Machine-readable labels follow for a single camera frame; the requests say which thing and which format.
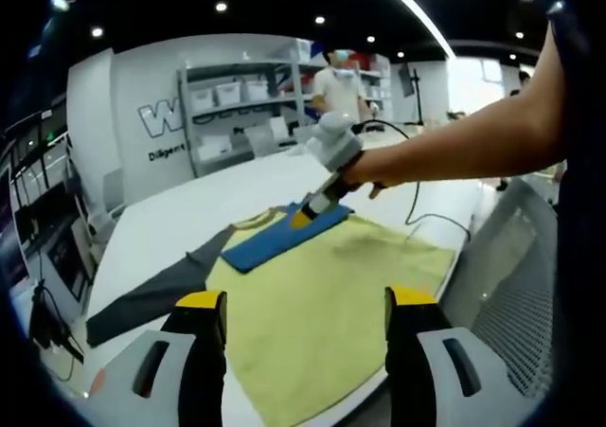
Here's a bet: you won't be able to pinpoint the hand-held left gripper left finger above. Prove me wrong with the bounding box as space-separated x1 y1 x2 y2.
87 290 229 427

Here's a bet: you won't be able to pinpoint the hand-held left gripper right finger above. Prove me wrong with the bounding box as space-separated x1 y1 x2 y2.
383 284 521 427

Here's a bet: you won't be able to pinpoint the yellow blue grey garment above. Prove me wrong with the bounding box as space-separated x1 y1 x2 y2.
84 202 458 427

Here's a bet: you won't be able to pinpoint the person's right hand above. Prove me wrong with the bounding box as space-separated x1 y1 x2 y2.
339 158 397 201

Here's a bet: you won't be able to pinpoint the grey metal shelf unit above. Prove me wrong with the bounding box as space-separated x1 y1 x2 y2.
177 60 323 177

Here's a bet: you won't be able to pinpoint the grey chair back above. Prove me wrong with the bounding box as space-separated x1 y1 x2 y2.
245 126 278 156

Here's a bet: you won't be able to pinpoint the black tripod stand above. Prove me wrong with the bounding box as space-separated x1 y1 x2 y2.
400 64 430 126

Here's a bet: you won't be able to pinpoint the white storage bin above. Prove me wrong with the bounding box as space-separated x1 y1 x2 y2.
191 87 214 114
244 80 270 102
215 83 242 106

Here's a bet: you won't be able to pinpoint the white box on shelf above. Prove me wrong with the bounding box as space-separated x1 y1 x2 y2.
197 140 233 161

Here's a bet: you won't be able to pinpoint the ceiling light strip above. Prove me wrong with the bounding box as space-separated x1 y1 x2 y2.
368 0 455 62

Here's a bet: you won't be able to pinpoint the ceiling spotlights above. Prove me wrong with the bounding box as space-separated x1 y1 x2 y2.
49 0 536 62

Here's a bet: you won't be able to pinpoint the person's dark shirt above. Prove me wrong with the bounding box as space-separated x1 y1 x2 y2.
544 0 606 400

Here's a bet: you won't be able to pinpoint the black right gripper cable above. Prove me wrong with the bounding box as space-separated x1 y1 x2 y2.
352 118 474 241

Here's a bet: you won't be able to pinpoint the black floor cable bundle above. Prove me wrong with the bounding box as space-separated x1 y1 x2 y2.
27 279 89 385

